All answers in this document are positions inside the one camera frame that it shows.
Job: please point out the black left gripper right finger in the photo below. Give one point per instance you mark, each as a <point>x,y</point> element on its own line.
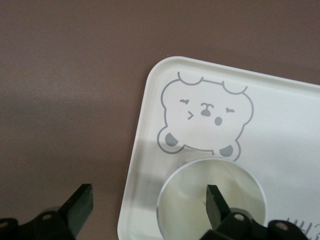
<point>215,207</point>

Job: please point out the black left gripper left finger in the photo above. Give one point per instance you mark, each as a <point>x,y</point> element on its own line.
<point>80,210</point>

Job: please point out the white plastic cup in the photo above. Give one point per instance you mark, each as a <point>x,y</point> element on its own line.
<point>185,190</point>

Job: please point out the white bear print tray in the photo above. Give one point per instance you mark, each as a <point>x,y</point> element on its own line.
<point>275,125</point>

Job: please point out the brown table cover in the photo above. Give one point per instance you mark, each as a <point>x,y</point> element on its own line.
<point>75,87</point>

